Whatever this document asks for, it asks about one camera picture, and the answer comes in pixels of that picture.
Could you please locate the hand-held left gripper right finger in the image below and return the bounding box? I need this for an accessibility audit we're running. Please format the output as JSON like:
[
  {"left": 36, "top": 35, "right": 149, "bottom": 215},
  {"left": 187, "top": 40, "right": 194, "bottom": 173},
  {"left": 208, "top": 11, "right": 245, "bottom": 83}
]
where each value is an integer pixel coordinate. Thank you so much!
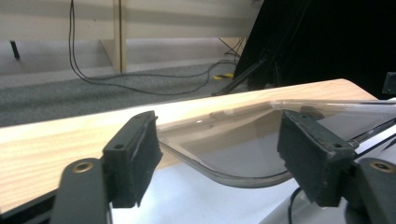
[{"left": 276, "top": 109, "right": 356, "bottom": 208}]

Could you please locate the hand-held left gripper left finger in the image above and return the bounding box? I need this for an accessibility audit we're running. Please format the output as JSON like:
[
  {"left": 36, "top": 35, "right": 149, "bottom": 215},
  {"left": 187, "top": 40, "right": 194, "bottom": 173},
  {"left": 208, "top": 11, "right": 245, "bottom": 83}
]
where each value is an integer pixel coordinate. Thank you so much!
[{"left": 102, "top": 110, "right": 163, "bottom": 209}]

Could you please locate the white table sheet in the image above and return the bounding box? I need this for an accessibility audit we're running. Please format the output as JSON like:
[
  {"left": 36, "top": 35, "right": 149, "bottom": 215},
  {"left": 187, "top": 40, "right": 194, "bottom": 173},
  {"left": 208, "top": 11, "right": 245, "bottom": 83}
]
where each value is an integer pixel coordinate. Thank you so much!
[{"left": 109, "top": 96, "right": 396, "bottom": 224}]

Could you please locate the wooden table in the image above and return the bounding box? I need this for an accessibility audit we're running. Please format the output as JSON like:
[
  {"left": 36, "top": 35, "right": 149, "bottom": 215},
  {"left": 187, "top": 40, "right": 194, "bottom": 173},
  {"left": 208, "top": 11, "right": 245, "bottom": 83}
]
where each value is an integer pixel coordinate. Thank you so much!
[{"left": 0, "top": 77, "right": 379, "bottom": 216}]

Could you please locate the black stand leg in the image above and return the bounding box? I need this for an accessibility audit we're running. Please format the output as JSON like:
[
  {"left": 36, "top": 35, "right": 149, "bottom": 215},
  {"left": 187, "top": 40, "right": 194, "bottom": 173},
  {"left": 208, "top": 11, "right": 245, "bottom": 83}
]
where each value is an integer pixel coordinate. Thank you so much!
[{"left": 210, "top": 56, "right": 269, "bottom": 97}]

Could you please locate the black curtain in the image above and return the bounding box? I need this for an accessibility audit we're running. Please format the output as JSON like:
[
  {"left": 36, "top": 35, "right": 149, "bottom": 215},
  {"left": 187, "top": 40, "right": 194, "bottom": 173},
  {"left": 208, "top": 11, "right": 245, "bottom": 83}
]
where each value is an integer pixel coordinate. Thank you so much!
[{"left": 233, "top": 0, "right": 396, "bottom": 101}]

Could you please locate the yellow black floor tape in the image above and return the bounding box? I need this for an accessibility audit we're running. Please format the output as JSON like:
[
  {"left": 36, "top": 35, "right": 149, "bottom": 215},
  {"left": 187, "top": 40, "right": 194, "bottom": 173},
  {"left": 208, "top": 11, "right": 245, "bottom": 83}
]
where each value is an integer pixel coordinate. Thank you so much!
[{"left": 212, "top": 72, "right": 235, "bottom": 81}]

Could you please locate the small black peg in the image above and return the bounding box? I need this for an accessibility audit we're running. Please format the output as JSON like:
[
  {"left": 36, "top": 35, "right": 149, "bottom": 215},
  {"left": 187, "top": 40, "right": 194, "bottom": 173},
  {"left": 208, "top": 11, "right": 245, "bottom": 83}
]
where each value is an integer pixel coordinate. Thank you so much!
[{"left": 8, "top": 39, "right": 21, "bottom": 61}]

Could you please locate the left hand-held gripper black cable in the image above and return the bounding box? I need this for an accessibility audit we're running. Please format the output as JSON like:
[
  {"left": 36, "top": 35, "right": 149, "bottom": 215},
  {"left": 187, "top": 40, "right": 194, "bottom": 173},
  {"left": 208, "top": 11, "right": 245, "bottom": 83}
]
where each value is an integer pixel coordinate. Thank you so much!
[{"left": 287, "top": 186, "right": 303, "bottom": 224}]

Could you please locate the long black floor cable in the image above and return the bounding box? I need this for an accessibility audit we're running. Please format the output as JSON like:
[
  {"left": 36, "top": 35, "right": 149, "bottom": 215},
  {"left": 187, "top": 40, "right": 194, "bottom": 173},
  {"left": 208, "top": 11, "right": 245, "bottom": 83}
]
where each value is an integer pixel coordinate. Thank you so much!
[
  {"left": 67, "top": 0, "right": 219, "bottom": 97},
  {"left": 70, "top": 0, "right": 238, "bottom": 81}
]

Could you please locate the light wooden post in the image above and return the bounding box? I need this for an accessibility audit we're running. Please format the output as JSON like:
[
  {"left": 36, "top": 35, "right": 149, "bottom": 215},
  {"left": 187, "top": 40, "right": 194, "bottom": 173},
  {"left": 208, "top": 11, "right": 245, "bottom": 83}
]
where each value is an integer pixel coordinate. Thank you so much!
[{"left": 111, "top": 0, "right": 129, "bottom": 74}]

